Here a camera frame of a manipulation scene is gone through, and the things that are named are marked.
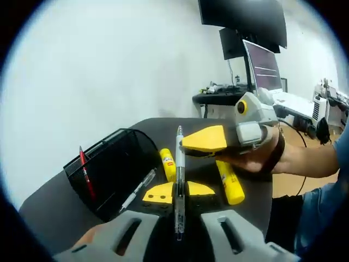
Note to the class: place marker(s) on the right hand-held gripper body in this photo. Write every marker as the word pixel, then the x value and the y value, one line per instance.
pixel 259 112

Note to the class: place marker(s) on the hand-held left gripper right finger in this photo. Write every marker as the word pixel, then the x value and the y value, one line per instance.
pixel 245 240

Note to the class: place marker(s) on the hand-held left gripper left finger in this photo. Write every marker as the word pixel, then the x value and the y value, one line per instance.
pixel 109 245

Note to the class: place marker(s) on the clear pen with white grip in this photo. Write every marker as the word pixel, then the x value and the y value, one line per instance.
pixel 180 152
pixel 136 191

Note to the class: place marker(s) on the large yellow glue stick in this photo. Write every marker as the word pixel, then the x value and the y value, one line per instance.
pixel 231 185

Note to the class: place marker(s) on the small yellow glue stick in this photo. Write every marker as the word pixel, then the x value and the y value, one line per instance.
pixel 167 163

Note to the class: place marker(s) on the red pen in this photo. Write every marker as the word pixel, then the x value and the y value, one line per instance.
pixel 86 174

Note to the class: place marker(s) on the black mesh holder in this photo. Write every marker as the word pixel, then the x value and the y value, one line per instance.
pixel 114 163

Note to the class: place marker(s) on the person's left hand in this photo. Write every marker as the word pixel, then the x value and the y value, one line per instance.
pixel 91 234

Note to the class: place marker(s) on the person's right hand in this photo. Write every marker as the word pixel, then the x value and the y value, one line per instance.
pixel 245 161

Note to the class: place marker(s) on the white desk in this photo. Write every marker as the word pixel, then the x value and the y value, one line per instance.
pixel 294 105

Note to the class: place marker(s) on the black office desk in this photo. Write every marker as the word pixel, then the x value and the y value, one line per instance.
pixel 218 98

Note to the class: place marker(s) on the lit computer monitor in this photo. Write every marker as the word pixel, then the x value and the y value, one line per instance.
pixel 264 65

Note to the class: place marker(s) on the pile of small desk items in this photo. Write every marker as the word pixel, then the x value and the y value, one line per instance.
pixel 214 88

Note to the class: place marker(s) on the white floor appliance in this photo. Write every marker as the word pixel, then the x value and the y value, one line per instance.
pixel 319 107

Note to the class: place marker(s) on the black backpack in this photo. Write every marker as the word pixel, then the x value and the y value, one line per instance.
pixel 323 131

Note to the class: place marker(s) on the small black monitor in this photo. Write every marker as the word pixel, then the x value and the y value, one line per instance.
pixel 231 43

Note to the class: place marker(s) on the person's blue shirt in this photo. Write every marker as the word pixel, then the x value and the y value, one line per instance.
pixel 327 218

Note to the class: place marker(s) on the large black monitor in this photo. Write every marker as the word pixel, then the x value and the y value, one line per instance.
pixel 245 16

